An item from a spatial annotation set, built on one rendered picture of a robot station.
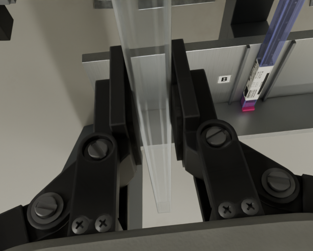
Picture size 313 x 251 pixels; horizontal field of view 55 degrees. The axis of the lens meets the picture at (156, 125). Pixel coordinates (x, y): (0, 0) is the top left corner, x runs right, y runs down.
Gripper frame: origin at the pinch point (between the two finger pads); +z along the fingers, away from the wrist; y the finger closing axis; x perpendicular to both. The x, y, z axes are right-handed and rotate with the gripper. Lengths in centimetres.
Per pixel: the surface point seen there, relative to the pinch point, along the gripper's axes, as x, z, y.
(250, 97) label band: -16.5, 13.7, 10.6
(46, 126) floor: -79, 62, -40
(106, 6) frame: -46, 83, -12
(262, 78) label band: -13.1, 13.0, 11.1
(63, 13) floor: -47, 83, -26
